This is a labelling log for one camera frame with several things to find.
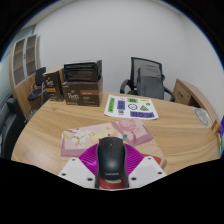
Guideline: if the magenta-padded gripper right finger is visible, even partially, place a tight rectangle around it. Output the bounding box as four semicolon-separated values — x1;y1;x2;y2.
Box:
122;143;166;189

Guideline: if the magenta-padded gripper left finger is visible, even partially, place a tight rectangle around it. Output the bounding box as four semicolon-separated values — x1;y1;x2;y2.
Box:
57;143;100;189

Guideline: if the black computer mouse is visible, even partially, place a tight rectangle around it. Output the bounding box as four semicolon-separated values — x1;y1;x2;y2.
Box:
95;135;127;181

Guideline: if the pink and red printed mouse pad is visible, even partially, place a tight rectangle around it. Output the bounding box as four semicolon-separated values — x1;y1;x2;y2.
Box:
60;119;169;191

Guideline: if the white sticker sheet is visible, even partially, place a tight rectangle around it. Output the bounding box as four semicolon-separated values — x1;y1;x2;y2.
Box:
103;94;160;121

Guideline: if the large brown carton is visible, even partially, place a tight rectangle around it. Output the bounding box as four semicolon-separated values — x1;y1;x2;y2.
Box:
61;76;104;108

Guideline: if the black sofa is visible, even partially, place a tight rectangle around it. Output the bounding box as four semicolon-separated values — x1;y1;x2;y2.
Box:
0;97;28;159

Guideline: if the round white printed disc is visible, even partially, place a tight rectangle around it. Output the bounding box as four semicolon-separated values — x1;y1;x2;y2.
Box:
194;107;213;128

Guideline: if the wooden side cabinet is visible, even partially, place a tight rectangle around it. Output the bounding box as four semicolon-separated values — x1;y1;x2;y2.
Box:
172;78;214;118

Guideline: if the small brown carton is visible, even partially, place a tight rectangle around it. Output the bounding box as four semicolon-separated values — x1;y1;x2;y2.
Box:
42;68;65;102

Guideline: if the grey backpack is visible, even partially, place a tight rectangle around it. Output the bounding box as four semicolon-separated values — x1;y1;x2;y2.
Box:
136;64;166;100

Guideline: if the wooden shelf unit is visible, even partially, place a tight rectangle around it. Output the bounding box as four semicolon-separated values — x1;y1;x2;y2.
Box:
9;33;41;118

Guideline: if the black box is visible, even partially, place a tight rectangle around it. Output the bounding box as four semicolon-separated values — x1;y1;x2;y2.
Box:
63;59;103;83

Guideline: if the black visitor chair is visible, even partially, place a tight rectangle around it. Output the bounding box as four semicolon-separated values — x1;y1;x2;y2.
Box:
27;66;48;111

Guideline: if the black mesh office chair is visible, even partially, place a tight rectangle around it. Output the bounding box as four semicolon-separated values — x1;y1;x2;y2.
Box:
119;56;176;102

